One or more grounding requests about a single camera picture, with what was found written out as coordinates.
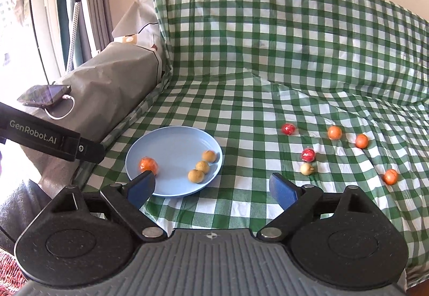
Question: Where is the large orange fruit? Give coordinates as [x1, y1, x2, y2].
[139, 156, 158, 175]

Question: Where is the red fruit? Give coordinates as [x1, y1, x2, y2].
[282, 123, 296, 135]
[301, 148, 316, 163]

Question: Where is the yellow-brown round fruit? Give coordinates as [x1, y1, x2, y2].
[188, 169, 205, 183]

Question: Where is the pale yellow small fruit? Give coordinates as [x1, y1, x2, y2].
[299, 162, 315, 176]

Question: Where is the black smartphone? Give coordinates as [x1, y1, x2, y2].
[17, 85, 71, 108]

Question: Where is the light blue plate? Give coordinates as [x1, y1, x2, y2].
[125, 126, 223, 198]

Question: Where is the grey sofa armrest cover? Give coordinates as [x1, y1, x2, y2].
[20, 0, 172, 198]

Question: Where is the green checkered cloth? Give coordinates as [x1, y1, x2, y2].
[85, 0, 428, 285]

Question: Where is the white garment steamer stand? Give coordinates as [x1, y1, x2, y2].
[49, 0, 121, 74]

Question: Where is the white charging cable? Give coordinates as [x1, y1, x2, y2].
[43, 94, 76, 121]

